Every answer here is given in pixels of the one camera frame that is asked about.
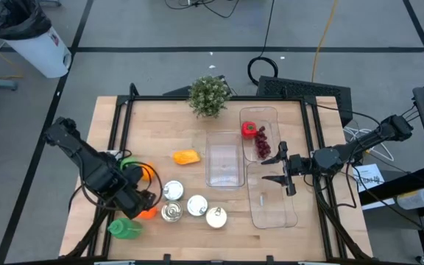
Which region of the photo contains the dark red grape bunch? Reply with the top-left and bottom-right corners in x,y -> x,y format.
254,126 -> 272,160

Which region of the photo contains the yellow cable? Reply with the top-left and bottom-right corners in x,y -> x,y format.
310,0 -> 340,82

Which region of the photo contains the black floor cable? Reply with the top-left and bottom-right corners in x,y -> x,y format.
247,0 -> 279,85

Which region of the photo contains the silver grey label can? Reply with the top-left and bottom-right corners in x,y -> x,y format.
163,180 -> 185,202

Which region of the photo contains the green plastic squeeze bottle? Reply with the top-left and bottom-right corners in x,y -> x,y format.
107,216 -> 144,241

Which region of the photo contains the picture label fish can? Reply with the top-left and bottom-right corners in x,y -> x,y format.
187,194 -> 209,217

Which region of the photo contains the short clear plastic bin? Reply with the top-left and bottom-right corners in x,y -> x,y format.
205,131 -> 246,189

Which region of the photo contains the yellow orange toy squash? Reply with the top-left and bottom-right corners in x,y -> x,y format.
172,149 -> 201,166

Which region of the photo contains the black trash bag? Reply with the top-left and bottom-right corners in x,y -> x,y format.
0,0 -> 53,40

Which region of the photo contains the orange fruit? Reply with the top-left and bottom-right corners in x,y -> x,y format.
141,163 -> 156,182

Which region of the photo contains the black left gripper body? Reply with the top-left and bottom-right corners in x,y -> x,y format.
114,188 -> 158,221

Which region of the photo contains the blue label salmon can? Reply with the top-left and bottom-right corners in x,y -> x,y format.
205,206 -> 228,229
160,200 -> 183,223

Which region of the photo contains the small potted green plant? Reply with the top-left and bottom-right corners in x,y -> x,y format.
188,75 -> 232,119

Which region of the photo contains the white printed paper sheet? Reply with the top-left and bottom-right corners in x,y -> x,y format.
352,163 -> 386,193

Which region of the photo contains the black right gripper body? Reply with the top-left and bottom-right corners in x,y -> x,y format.
281,154 -> 314,197

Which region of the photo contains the black aluminium table frame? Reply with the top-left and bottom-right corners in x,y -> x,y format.
64,82 -> 373,265

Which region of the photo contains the long clear plastic bin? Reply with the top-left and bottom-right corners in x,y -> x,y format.
238,106 -> 282,163
247,161 -> 298,230

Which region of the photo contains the red toy bell pepper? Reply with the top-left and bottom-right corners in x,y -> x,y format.
241,121 -> 258,140

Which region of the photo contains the white trash bin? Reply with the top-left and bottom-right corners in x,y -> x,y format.
4,25 -> 72,80

